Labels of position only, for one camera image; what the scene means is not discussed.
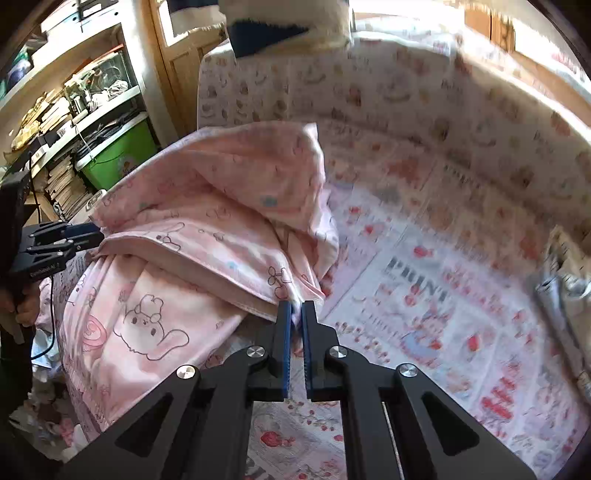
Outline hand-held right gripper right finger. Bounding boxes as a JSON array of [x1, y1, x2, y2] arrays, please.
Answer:
[[302, 300, 539, 480]]

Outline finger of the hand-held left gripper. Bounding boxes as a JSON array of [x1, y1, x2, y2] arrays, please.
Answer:
[[25, 232, 105, 259], [28, 222, 101, 246]]

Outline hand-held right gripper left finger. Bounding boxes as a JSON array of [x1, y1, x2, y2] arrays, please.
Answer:
[[60, 300, 294, 480]]

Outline pink cartoon print pants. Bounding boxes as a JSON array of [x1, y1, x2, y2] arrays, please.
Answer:
[[37, 121, 341, 444]]

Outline person's left hand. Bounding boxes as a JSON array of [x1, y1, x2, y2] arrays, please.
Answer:
[[14, 286, 43, 327]]

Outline stack of books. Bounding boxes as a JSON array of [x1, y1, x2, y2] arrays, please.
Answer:
[[44, 154, 97, 221]]

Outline green storage box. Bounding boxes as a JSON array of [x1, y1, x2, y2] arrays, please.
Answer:
[[75, 112, 161, 191]]

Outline cluttered white shelf unit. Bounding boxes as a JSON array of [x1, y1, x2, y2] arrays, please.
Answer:
[[0, 0, 155, 222]]

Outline cartoon printed bed sheet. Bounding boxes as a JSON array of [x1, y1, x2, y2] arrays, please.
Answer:
[[48, 25, 591, 480]]

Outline wooden door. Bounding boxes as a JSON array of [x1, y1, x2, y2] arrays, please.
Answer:
[[147, 0, 232, 149]]

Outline grey crumpled cloth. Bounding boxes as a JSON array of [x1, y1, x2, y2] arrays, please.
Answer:
[[534, 225, 591, 372]]

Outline cream and navy plush blanket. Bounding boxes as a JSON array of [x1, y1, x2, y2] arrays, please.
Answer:
[[167, 0, 355, 59]]

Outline black cable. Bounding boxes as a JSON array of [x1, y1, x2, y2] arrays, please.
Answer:
[[30, 272, 64, 364]]

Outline wooden frame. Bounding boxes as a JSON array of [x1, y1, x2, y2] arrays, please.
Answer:
[[463, 2, 575, 93]]

